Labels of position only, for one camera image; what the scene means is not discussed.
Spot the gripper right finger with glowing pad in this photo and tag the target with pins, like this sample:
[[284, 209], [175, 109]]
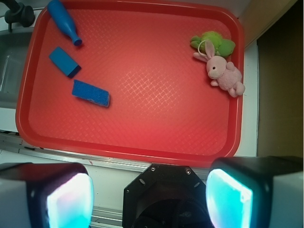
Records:
[[256, 192]]

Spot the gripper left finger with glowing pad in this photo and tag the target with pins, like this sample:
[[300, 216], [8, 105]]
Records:
[[45, 195]]

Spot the blue plastic bottle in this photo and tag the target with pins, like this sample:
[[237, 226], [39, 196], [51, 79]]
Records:
[[63, 21]]

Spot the blue sponge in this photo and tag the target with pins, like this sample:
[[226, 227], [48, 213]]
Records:
[[91, 93]]

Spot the pink plush bunny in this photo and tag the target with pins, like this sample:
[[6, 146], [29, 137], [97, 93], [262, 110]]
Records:
[[223, 74]]

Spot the blue rectangular block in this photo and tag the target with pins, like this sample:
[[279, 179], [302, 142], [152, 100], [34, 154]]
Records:
[[64, 62]]

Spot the red plastic tray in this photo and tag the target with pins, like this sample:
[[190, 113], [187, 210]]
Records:
[[162, 107]]

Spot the green plush toy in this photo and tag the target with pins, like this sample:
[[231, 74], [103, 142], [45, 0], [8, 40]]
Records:
[[223, 47]]

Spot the grey metal sink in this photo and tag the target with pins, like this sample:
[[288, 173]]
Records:
[[13, 51]]

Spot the aluminium rail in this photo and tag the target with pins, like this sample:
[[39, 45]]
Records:
[[15, 144]]

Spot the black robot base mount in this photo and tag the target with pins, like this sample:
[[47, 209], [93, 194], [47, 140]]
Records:
[[166, 196]]

